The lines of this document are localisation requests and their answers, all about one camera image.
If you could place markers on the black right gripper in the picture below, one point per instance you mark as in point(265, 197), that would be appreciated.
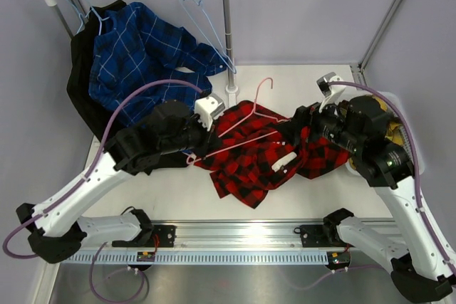
point(305, 115)

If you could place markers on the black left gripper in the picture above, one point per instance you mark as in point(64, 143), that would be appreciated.
point(209, 140)

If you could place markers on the pink wire hanger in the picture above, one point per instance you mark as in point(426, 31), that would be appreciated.
point(249, 128)

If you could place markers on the red black checked shirt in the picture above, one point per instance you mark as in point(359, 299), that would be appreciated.
point(251, 171)

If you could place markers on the yellow plaid shirt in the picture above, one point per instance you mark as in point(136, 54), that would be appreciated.
point(368, 123)

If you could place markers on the light blue wire hanger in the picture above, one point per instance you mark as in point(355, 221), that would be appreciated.
point(223, 45)

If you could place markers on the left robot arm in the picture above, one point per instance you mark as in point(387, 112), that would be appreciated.
point(58, 228)

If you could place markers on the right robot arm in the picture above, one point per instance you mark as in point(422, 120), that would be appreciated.
point(417, 268)

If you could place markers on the blue plaid shirt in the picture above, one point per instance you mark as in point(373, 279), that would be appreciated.
point(135, 48)

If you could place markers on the blue hanger on rack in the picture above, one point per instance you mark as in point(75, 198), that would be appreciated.
point(101, 19)
point(79, 14)

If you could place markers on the white perforated basket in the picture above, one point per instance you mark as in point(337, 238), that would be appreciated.
point(351, 93)

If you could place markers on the black garment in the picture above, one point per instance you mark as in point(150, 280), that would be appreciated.
point(94, 115)

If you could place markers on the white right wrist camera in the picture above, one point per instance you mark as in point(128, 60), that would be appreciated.
point(330, 92)

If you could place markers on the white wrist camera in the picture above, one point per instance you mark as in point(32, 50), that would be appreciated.
point(330, 92)
point(209, 108)

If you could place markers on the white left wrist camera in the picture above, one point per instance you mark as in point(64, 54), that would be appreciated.
point(209, 108)

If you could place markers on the aluminium mounting rail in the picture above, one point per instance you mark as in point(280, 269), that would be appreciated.
point(246, 235)

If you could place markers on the white slotted cable duct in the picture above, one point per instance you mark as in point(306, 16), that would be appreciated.
point(168, 257)

